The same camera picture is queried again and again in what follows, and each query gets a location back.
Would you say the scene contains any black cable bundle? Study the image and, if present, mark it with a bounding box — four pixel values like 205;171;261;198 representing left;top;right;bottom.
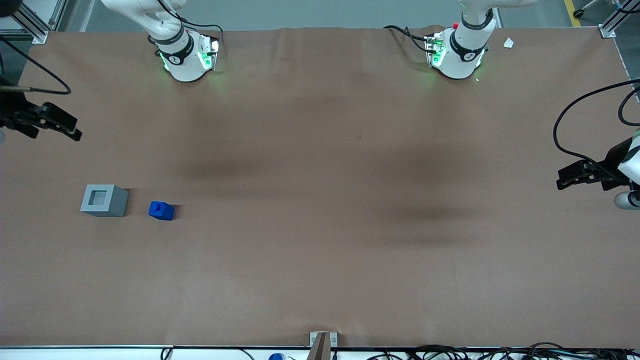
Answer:
366;342;640;360

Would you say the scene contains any black left arm base cable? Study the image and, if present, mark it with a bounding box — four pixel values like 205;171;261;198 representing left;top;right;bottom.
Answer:
383;24;434;55

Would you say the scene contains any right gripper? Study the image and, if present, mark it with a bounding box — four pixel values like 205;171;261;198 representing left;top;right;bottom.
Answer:
0;75;83;142

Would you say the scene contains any black left wrist camera cable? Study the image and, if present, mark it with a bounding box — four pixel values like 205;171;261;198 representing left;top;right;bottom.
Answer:
552;78;640;168

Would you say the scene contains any brown table cover sheet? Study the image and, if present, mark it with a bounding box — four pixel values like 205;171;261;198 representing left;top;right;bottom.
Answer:
0;25;640;349

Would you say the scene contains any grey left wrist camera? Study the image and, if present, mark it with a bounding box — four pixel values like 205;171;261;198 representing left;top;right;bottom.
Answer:
613;190;640;210

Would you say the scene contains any black right arm base cable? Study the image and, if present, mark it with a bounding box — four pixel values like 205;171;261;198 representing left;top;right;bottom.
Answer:
147;0;224;57

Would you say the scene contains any black arm base cable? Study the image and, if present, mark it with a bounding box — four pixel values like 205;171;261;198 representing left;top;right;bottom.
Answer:
147;0;224;57
383;24;434;55

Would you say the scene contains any gray square hollow base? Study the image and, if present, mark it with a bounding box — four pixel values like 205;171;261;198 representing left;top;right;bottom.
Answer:
80;184;130;218

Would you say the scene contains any blue plastic block part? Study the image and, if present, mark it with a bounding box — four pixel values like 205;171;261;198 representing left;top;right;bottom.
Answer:
148;201;176;222

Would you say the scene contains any aluminium frame post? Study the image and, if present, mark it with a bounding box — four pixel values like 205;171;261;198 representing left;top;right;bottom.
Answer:
9;0;68;45
599;0;640;39

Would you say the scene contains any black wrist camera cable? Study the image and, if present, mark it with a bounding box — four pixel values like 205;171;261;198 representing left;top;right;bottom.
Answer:
552;78;640;168
0;37;72;96

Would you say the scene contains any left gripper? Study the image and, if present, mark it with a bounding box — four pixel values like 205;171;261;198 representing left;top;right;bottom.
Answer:
556;137;635;192

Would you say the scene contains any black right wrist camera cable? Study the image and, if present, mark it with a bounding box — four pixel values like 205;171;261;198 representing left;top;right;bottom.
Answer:
0;37;72;96

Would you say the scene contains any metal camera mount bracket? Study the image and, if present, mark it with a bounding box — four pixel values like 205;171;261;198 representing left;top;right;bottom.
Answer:
306;331;339;360

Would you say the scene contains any black looped cable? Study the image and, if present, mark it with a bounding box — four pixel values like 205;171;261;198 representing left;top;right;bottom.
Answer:
617;87;640;127

